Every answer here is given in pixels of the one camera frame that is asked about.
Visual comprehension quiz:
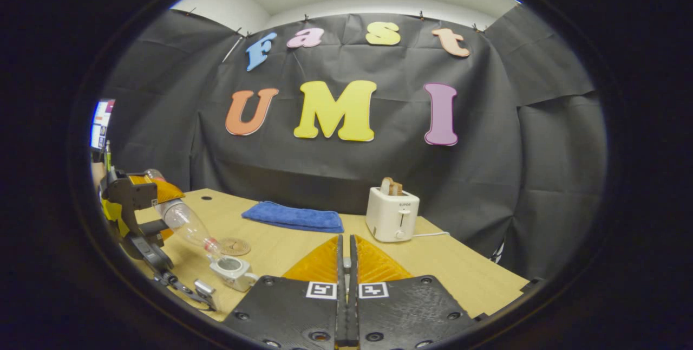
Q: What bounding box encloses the computer monitor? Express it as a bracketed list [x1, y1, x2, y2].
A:
[90, 99, 116, 151]

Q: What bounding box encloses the clear plastic water bottle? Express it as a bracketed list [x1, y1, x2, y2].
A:
[143, 168, 223, 258]

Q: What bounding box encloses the white toaster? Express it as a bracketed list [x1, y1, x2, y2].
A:
[365, 187, 420, 243]

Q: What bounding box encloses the round wooden coaster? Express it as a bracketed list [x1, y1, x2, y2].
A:
[219, 238, 251, 256]

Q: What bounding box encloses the white teacup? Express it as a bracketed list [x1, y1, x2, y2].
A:
[210, 255, 259, 292]

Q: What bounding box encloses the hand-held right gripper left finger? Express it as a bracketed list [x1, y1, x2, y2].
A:
[222, 235, 347, 349]

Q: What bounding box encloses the black backdrop cloth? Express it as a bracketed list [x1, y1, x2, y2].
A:
[100, 6, 607, 280]

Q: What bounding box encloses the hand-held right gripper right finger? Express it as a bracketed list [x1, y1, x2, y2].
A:
[349, 235, 477, 349]

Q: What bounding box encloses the blue folded towel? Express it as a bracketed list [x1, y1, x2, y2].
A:
[241, 201, 345, 234]

